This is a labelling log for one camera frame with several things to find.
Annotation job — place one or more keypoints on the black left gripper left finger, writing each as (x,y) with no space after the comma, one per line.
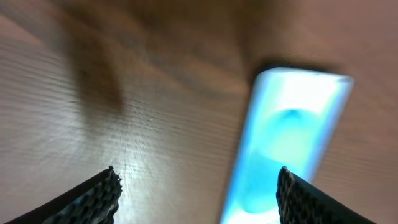
(95,201)

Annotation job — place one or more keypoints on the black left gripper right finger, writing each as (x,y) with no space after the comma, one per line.
(299,202)

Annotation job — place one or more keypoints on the blue screen Galaxy smartphone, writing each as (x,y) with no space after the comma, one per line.
(292,115)

